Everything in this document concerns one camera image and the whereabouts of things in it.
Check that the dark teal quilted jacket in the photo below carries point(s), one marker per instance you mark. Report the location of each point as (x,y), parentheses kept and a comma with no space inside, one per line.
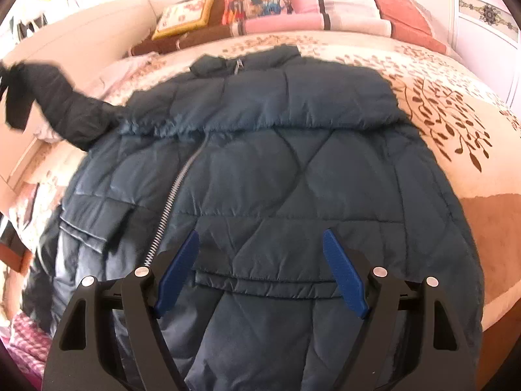
(285,179)

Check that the beige bed headboard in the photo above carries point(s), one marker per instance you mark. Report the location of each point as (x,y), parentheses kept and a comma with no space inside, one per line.
(81,36)

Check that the colourful patterned pillow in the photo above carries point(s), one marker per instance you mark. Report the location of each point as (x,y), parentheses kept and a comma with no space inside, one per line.
(258,2)

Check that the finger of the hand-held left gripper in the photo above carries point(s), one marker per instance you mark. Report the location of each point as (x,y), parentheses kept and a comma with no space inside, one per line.
(16,102)

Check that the person's plaid shirt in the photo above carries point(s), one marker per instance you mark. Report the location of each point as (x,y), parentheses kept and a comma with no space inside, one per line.
(24,334)

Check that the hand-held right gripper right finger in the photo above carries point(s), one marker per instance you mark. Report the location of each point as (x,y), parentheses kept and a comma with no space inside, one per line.
(342,271)

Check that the pink and grey striped pillow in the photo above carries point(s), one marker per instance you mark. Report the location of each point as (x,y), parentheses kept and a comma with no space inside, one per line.
(309,8)

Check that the bed with leaf-pattern cover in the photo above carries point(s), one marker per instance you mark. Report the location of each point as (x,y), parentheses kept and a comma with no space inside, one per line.
(468,163)

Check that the brown folded blanket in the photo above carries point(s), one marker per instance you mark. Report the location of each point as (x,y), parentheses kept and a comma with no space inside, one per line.
(203,36)

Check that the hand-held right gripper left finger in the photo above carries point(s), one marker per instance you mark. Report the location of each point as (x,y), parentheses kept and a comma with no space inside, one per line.
(179,271)

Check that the red-orange pillow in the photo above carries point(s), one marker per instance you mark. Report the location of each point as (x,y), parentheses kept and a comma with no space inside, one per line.
(401,12)

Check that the lilac cloth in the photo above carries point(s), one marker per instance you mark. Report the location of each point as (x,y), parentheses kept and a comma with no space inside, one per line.
(110,75)

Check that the yellow-bordered floral pillow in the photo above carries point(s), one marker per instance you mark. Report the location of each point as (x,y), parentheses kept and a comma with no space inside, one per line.
(183,18)

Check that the white wardrobe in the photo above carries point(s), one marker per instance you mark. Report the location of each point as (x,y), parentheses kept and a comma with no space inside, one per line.
(484,20)

